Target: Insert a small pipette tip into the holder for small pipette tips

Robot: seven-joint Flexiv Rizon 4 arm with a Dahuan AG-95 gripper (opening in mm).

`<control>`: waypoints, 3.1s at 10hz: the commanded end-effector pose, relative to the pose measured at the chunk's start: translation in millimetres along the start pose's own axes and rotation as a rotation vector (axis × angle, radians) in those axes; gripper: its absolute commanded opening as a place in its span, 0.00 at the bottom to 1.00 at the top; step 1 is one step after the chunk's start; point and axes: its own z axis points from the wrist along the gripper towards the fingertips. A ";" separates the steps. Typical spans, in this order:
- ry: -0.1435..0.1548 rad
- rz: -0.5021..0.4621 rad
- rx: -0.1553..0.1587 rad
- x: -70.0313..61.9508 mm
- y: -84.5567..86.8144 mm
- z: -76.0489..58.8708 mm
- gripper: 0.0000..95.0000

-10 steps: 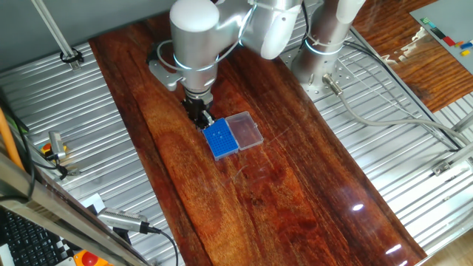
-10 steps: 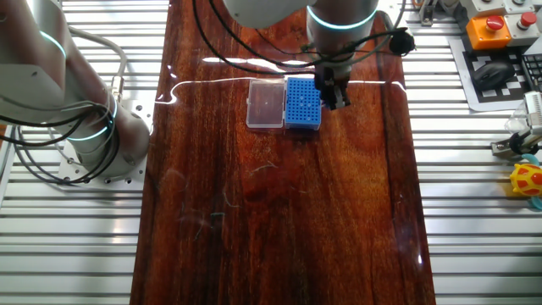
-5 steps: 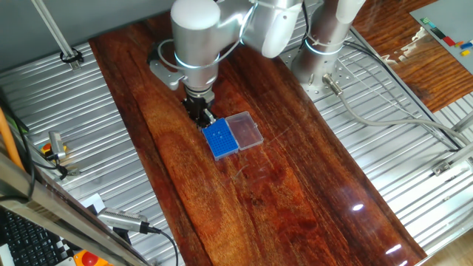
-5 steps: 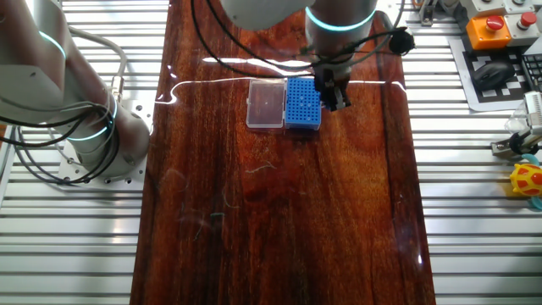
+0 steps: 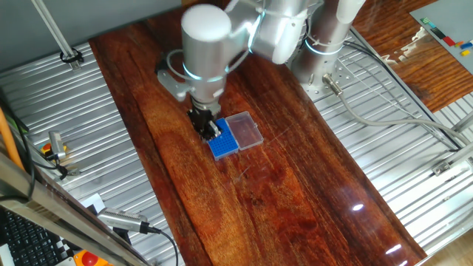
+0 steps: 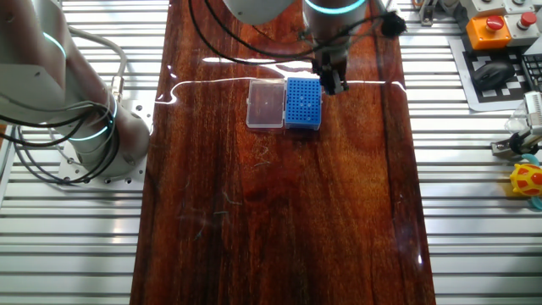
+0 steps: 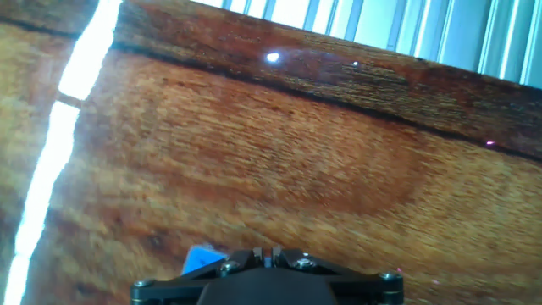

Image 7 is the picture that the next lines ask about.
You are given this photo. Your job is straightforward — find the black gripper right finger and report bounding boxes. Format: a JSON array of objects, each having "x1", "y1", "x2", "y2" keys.
[{"x1": 269, "y1": 247, "x2": 404, "y2": 305}]

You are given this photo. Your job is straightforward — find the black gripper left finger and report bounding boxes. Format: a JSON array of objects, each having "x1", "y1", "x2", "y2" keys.
[{"x1": 130, "y1": 247, "x2": 268, "y2": 305}]

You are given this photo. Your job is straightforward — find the blue pipette tip holder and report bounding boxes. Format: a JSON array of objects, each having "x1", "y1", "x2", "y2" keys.
[{"x1": 181, "y1": 244, "x2": 272, "y2": 275}]

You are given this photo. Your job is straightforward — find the large glossy wooden board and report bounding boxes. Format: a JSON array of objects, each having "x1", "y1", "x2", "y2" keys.
[{"x1": 0, "y1": 0, "x2": 542, "y2": 305}]

